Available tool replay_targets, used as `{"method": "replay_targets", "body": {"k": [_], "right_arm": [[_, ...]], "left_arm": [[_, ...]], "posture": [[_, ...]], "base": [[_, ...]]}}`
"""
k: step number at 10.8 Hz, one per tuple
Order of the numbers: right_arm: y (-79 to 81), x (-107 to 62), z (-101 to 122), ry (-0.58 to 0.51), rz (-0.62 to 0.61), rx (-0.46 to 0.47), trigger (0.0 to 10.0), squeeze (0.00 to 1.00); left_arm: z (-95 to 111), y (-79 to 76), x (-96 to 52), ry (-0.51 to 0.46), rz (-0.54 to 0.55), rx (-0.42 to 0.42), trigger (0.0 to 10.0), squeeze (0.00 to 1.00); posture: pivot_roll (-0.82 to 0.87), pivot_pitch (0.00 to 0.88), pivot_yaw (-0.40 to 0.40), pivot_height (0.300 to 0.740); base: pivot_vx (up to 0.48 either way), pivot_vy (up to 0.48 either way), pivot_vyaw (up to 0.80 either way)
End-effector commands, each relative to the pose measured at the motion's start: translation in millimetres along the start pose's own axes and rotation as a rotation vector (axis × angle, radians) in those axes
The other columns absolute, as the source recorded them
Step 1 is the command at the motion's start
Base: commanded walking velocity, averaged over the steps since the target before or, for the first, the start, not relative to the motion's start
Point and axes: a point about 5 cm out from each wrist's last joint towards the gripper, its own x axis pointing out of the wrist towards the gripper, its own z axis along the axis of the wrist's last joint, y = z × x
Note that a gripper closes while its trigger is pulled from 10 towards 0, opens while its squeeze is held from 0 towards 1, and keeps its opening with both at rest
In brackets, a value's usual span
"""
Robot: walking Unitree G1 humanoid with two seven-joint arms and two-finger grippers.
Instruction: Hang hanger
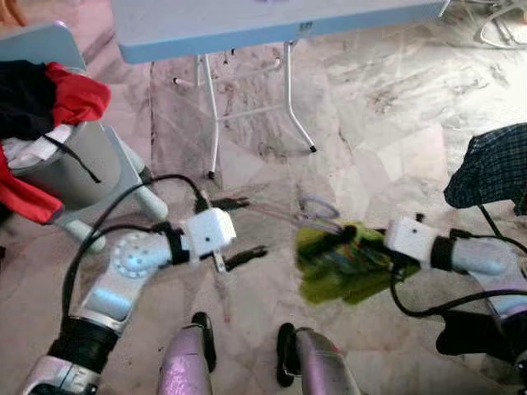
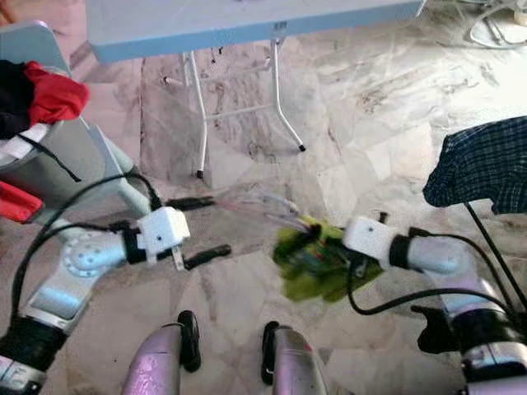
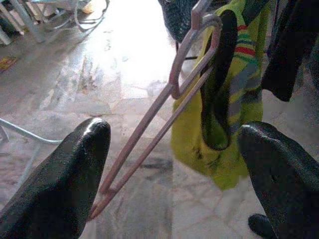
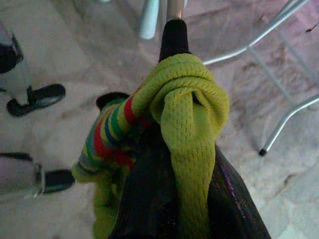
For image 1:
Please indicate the white cloth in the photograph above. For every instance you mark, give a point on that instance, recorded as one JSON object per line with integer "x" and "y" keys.
{"x": 33, "y": 152}

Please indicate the green garment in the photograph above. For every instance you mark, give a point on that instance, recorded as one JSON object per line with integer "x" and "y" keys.
{"x": 346, "y": 276}

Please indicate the red garment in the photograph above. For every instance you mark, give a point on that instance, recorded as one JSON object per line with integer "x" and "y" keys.
{"x": 78, "y": 99}

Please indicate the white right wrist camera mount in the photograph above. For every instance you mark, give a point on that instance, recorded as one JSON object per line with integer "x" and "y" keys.
{"x": 410, "y": 239}

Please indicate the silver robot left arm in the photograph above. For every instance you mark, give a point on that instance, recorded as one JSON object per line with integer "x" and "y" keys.
{"x": 123, "y": 263}

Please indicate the grey plastic chair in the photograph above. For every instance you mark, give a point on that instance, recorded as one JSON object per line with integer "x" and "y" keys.
{"x": 82, "y": 164}

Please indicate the black drying rack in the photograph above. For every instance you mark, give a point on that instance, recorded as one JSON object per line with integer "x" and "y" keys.
{"x": 489, "y": 220}

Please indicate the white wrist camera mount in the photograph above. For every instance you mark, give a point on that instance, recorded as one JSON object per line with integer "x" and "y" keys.
{"x": 210, "y": 232}
{"x": 410, "y": 239}

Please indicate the silver robot leg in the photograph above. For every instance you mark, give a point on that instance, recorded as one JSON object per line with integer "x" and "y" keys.
{"x": 185, "y": 362}
{"x": 325, "y": 366}

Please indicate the baby bouncer seat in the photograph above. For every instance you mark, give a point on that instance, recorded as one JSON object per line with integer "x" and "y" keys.
{"x": 502, "y": 37}

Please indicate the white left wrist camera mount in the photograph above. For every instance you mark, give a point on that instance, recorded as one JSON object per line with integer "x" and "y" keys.
{"x": 210, "y": 232}

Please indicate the light blue folding table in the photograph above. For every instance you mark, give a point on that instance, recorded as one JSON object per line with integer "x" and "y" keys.
{"x": 247, "y": 29}

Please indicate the silver robot right leg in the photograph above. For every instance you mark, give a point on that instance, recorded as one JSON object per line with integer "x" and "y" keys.
{"x": 325, "y": 366}

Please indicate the blue plaid shirt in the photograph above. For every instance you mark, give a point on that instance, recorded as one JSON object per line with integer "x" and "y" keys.
{"x": 494, "y": 169}

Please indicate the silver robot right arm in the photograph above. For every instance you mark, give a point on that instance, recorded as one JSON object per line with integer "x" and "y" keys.
{"x": 482, "y": 255}

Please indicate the silver robot left leg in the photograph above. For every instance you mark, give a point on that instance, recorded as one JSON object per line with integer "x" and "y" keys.
{"x": 185, "y": 362}

